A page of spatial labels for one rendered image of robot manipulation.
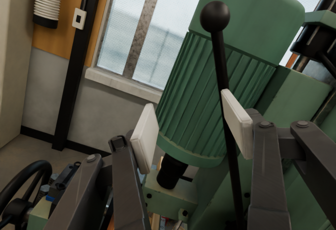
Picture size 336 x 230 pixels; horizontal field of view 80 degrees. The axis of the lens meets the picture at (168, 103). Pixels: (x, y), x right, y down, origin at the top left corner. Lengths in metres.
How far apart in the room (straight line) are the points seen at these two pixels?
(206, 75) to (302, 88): 0.16
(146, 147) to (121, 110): 1.74
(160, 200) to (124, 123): 1.46
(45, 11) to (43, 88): 0.68
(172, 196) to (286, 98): 0.32
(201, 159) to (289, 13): 0.26
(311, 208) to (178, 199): 0.26
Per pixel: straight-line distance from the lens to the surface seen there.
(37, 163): 0.69
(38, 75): 2.06
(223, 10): 0.25
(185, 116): 0.35
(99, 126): 2.01
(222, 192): 0.46
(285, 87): 0.38
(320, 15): 0.43
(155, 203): 0.53
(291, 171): 0.45
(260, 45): 0.33
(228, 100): 0.17
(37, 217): 0.56
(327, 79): 0.44
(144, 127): 0.16
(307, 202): 0.40
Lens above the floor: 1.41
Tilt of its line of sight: 20 degrees down
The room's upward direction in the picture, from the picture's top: 23 degrees clockwise
